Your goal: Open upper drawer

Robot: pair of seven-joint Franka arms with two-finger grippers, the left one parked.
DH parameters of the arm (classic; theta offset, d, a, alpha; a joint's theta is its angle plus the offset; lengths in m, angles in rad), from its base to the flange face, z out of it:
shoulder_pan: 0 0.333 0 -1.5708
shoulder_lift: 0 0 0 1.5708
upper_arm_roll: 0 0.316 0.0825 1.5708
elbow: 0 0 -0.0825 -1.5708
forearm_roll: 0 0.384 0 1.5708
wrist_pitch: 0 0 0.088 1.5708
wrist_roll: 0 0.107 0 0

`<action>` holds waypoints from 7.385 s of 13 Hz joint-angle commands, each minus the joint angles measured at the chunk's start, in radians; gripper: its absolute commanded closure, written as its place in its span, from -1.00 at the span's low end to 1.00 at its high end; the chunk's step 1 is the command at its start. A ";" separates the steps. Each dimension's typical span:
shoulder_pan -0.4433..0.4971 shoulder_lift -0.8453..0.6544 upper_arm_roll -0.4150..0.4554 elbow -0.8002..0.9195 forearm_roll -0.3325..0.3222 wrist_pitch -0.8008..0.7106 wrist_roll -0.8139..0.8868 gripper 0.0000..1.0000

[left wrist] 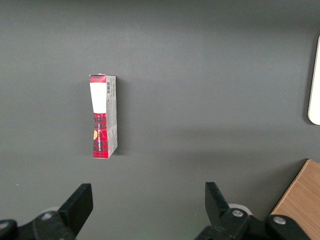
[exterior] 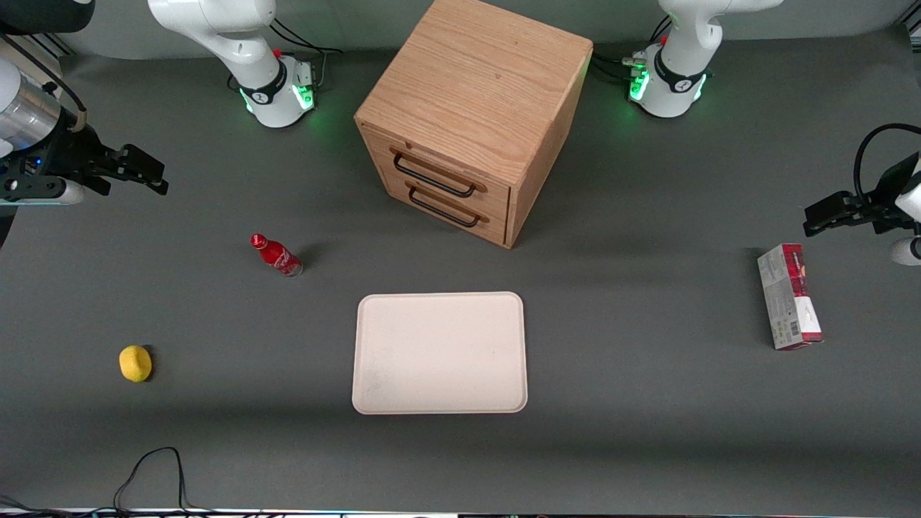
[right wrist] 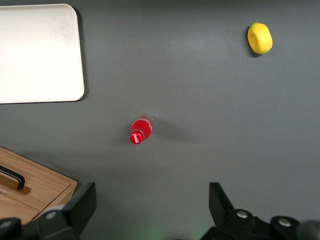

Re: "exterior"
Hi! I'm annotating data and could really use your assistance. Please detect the black cable loop on table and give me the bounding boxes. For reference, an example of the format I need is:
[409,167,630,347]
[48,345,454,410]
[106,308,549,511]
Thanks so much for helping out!
[113,446,194,514]

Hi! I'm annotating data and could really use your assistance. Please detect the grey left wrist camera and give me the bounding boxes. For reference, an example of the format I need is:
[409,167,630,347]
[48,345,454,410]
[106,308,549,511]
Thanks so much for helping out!
[889,236,921,267]

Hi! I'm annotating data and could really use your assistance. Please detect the black right arm base cables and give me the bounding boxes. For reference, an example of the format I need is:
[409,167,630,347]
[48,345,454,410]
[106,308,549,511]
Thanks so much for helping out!
[268,17,345,93]

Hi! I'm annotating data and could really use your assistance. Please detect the wooden drawer with short handle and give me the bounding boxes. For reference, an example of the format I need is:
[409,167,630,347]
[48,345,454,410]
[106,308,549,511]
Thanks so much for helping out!
[377,170,510,247]

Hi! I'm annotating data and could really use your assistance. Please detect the red cola bottle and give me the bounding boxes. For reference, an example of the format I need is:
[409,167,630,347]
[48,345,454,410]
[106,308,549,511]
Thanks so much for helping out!
[250,232,304,278]

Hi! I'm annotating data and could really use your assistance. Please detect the beige plastic tray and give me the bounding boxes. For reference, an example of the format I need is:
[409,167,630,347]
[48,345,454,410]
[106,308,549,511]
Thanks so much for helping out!
[351,291,529,416]

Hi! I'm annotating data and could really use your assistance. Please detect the short black drawer handle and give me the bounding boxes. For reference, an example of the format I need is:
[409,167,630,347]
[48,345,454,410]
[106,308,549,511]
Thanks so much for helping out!
[407,183,481,229]

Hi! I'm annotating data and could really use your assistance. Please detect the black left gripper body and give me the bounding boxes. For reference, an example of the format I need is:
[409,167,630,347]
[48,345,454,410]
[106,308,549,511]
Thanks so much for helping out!
[855,153,921,236]

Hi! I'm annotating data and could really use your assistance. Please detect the grey and red carton box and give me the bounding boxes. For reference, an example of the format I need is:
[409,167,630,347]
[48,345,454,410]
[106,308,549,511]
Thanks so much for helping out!
[756,243,825,351]

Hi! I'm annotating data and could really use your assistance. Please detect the yellow lemon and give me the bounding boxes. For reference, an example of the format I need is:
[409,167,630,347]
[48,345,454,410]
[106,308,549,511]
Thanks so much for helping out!
[119,345,153,383]

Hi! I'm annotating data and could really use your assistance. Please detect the aluminium frame rail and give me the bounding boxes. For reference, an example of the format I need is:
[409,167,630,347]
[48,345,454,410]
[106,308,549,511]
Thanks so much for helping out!
[20,32,77,60]

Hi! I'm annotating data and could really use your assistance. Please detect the black left arm base cables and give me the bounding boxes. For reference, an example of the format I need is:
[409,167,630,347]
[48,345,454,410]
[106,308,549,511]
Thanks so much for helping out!
[589,14,674,81]

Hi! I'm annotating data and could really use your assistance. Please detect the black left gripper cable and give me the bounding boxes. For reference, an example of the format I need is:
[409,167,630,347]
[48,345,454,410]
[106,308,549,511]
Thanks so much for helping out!
[853,123,921,211]

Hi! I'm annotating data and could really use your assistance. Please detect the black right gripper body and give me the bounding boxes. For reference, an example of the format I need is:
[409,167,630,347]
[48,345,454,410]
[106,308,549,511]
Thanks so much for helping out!
[0,128,124,202]

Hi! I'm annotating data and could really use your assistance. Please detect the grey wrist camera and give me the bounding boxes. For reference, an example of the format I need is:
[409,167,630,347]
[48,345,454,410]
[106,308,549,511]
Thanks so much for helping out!
[889,236,921,267]
[0,178,86,207]

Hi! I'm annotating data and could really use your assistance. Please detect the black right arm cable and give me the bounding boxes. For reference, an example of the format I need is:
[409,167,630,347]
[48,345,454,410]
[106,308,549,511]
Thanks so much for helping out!
[0,32,89,135]

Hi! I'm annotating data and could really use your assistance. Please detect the wooden drawer with long handle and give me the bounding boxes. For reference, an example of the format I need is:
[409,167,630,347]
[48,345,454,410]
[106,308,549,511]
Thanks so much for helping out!
[362,124,513,224]

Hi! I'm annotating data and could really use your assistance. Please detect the wooden drawer cabinet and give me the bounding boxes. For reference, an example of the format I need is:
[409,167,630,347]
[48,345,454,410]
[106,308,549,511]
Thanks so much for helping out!
[354,0,594,250]

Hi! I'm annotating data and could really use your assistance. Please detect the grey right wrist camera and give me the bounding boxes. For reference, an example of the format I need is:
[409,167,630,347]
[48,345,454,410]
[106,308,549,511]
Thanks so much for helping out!
[0,178,86,207]

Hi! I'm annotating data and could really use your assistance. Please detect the long black drawer handle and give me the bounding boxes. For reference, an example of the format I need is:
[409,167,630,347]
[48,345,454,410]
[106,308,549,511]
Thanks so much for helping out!
[392,149,478,199]

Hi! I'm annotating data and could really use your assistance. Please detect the black arm base cables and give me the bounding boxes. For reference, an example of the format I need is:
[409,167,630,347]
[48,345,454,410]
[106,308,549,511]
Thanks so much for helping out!
[589,14,674,81]
[268,17,345,93]

